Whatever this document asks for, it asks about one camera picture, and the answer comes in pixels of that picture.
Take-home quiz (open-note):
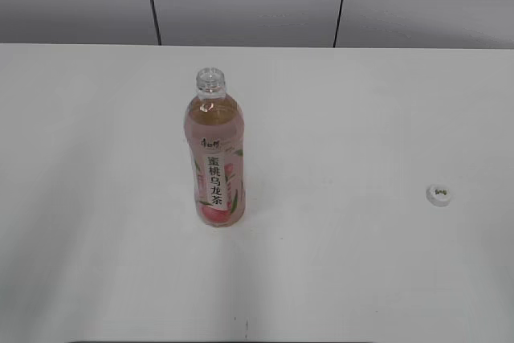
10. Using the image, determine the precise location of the pink peach tea bottle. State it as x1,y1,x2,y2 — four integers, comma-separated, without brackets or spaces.
184,67,246,227

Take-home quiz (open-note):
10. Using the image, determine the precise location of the white bottle cap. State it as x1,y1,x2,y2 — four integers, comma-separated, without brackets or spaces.
426,184,453,207

